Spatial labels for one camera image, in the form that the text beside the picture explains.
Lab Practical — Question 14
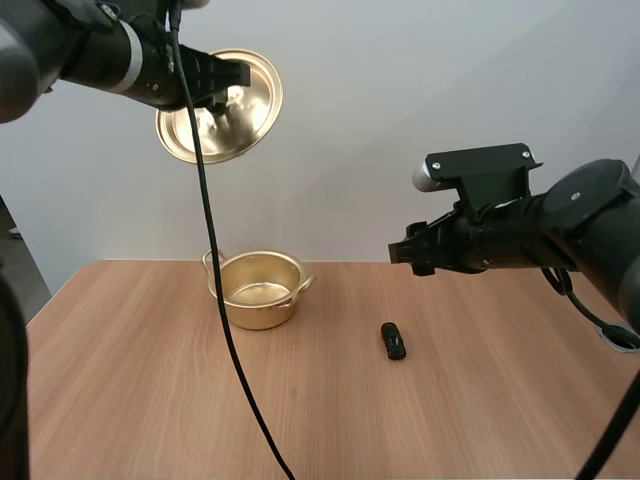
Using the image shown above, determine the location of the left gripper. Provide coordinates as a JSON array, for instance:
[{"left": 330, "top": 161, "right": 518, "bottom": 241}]
[{"left": 174, "top": 44, "right": 252, "bottom": 112}]

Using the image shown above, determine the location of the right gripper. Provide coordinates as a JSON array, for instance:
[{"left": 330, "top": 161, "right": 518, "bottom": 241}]
[{"left": 387, "top": 202, "right": 482, "bottom": 277}]

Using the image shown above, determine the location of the gold lid with black knob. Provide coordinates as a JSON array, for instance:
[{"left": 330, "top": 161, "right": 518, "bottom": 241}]
[{"left": 154, "top": 48, "right": 285, "bottom": 165}]

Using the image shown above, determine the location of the small grey toy car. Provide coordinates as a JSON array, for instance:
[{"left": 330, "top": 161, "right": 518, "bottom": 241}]
[{"left": 379, "top": 321, "right": 409, "bottom": 361}]

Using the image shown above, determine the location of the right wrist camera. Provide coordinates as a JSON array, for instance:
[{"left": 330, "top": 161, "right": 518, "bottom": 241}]
[{"left": 410, "top": 143, "right": 546, "bottom": 222}]

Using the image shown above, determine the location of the black cable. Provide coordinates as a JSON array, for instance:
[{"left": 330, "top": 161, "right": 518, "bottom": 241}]
[
  {"left": 573, "top": 368, "right": 640, "bottom": 480},
  {"left": 167, "top": 0, "right": 297, "bottom": 480},
  {"left": 541, "top": 266, "right": 640, "bottom": 351}
]

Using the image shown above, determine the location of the gold pot with two handles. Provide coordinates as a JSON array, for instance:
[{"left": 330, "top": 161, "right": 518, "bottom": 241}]
[{"left": 200, "top": 248, "right": 317, "bottom": 332}]

